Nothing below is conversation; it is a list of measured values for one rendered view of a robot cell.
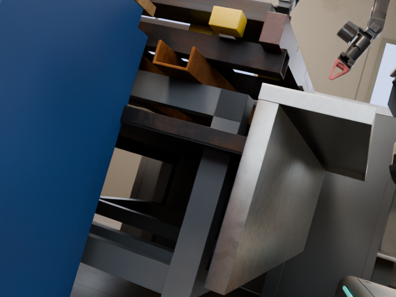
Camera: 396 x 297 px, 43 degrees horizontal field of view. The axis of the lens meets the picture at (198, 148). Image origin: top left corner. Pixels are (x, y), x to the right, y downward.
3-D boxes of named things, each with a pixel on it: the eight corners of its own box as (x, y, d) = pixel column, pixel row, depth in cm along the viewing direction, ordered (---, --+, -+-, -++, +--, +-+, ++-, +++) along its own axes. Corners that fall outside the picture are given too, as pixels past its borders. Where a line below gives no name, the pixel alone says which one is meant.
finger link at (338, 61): (323, 72, 194) (340, 53, 194) (322, 76, 201) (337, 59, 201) (337, 83, 193) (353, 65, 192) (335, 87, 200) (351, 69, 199)
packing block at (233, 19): (207, 24, 98) (213, 5, 98) (214, 33, 103) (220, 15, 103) (236, 29, 96) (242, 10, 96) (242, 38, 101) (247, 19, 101)
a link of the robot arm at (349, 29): (383, 25, 190) (378, 32, 199) (359, 6, 192) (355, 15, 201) (361, 49, 190) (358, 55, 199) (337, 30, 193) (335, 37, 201)
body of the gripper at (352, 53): (339, 54, 191) (352, 39, 191) (336, 62, 201) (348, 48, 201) (352, 65, 190) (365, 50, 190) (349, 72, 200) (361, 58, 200)
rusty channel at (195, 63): (151, 63, 100) (158, 39, 100) (278, 158, 257) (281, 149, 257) (187, 71, 97) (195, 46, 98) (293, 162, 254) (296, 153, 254)
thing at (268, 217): (203, 287, 89) (257, 98, 90) (294, 248, 211) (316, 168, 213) (224, 295, 87) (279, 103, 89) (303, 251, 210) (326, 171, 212)
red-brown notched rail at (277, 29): (258, 40, 96) (267, 11, 96) (320, 151, 249) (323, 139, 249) (279, 45, 95) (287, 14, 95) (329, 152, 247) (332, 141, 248)
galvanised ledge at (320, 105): (257, 98, 90) (262, 82, 90) (316, 168, 213) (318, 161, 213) (372, 124, 84) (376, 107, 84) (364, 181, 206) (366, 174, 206)
